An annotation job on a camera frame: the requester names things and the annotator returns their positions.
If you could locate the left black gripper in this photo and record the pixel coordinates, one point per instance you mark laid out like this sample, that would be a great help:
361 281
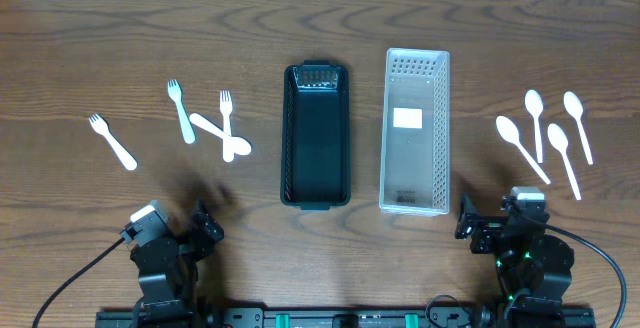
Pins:
201 229

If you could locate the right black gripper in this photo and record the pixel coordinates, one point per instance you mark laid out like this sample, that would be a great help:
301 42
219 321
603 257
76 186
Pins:
470 221

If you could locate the white plastic fork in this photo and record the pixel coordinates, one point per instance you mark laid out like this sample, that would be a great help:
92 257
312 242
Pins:
101 127
226 108

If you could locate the white plastic spoon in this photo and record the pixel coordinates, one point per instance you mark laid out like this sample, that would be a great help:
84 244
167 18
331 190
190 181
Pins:
510 133
559 141
534 106
236 144
575 108

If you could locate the clear plastic perforated basket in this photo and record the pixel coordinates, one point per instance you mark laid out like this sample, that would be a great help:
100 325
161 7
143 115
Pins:
415 151

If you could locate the pale green plastic fork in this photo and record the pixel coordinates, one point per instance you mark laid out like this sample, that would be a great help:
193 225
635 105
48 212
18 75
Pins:
175 94

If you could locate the black plastic basket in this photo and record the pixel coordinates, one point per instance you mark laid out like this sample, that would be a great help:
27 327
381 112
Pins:
316 146

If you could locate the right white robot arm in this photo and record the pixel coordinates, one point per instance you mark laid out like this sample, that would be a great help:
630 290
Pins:
533 267

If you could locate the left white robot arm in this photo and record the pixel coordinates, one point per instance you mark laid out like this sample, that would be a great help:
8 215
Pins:
167 263

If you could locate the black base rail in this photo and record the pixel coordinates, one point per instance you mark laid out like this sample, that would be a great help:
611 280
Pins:
452 317

